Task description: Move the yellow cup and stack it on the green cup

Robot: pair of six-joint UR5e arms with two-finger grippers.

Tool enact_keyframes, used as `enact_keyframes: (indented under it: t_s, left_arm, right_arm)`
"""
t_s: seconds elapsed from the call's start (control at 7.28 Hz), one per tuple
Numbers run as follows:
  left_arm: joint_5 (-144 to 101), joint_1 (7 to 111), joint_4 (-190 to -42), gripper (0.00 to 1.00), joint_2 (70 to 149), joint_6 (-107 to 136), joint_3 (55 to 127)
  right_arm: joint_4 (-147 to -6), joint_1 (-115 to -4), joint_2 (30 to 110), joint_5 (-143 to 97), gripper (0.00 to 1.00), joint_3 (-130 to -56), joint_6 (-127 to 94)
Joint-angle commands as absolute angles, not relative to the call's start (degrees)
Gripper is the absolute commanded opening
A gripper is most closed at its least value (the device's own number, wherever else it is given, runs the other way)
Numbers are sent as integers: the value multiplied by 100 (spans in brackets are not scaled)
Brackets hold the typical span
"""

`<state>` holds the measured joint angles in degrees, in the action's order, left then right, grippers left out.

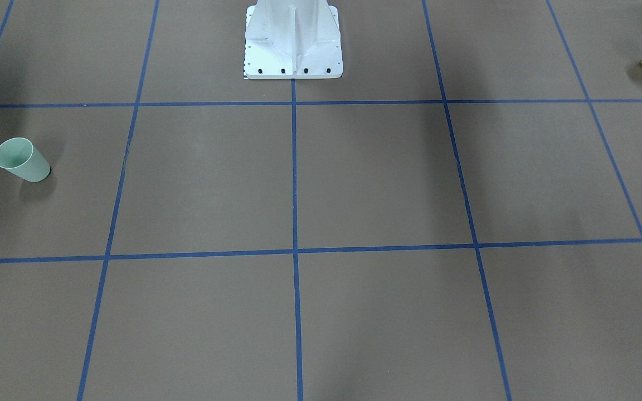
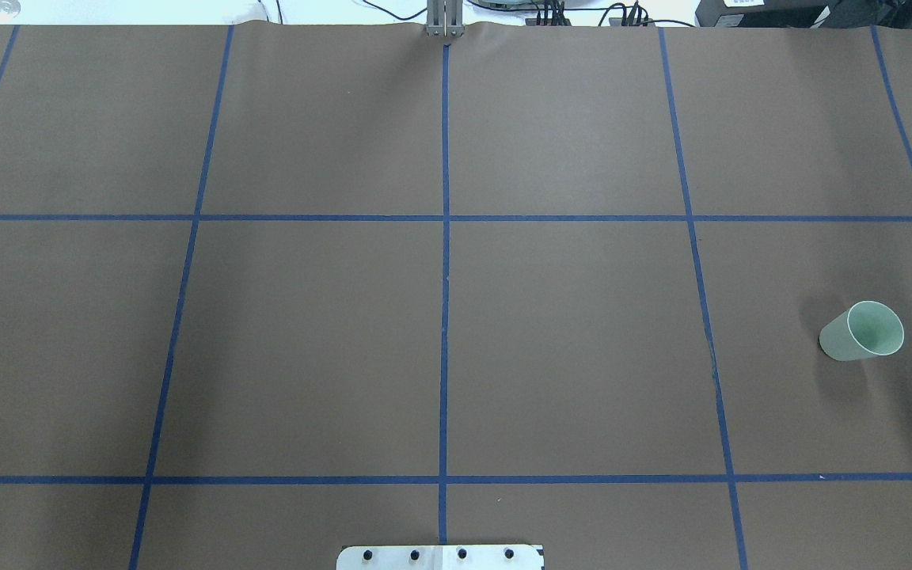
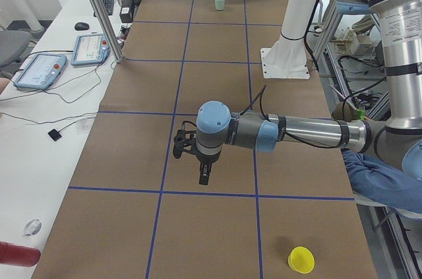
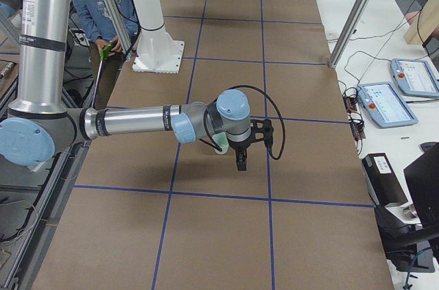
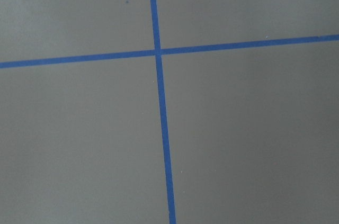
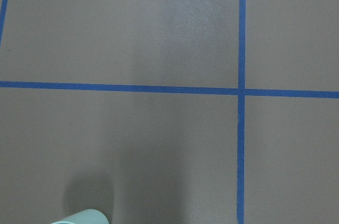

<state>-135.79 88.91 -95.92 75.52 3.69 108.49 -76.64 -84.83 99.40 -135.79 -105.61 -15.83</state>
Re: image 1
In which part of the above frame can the green plastic cup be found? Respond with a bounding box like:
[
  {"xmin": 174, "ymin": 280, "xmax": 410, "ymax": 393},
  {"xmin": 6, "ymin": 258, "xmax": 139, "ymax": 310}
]
[{"xmin": 0, "ymin": 138, "xmax": 51, "ymax": 183}]

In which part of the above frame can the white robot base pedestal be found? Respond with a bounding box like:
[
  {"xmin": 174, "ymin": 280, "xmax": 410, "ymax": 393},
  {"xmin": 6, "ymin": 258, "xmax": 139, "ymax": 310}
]
[{"xmin": 243, "ymin": 1, "xmax": 344, "ymax": 80}]

